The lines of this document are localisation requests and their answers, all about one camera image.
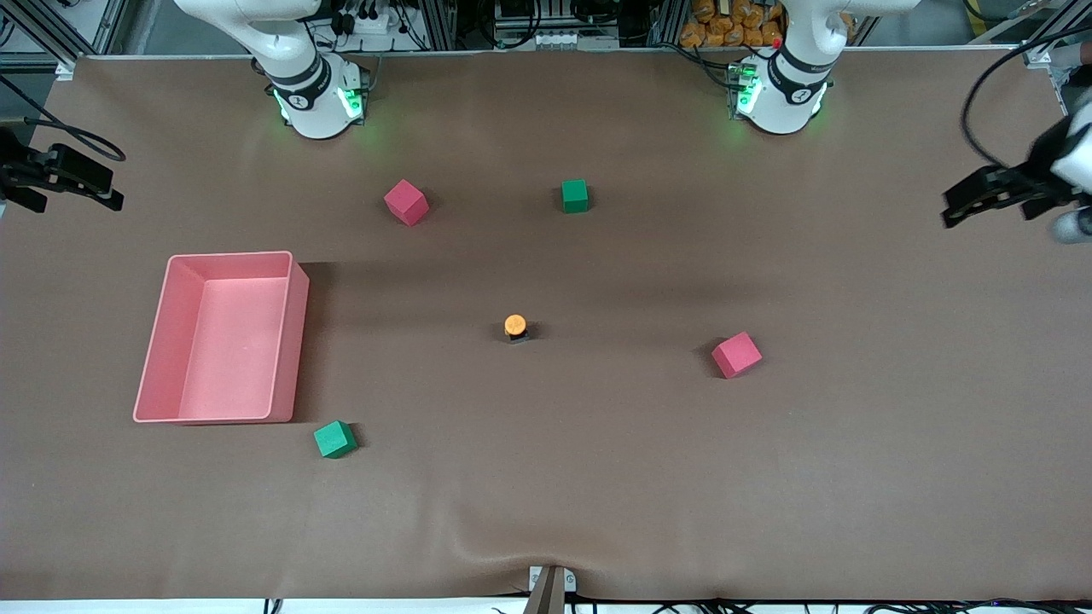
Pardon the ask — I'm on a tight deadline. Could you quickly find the brown table cover cloth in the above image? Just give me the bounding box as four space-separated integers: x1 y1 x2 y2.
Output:
0 47 1092 602

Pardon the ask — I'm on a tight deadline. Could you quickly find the pink plastic tray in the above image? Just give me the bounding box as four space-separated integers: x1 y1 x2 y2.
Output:
132 250 311 425

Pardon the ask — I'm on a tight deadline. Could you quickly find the pink foam cube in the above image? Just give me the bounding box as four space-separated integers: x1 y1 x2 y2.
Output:
711 331 764 379
383 179 430 228

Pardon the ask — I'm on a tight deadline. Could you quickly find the white power strip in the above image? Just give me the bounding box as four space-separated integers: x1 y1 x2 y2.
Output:
331 9 395 35

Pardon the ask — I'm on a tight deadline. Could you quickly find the metal table clamp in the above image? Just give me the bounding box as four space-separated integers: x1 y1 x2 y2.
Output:
522 565 578 614

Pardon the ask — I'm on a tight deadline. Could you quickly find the orange snack pile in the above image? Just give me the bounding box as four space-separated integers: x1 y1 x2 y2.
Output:
680 0 857 49

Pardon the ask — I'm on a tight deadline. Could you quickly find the white terminal strip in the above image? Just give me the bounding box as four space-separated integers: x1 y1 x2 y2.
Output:
529 32 620 49

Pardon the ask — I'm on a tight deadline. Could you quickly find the black control unit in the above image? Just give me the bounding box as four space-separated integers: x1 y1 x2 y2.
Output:
495 0 620 33

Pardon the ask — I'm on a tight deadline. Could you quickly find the aluminium frame post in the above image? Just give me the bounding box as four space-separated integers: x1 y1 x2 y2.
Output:
650 0 688 48
418 0 458 50

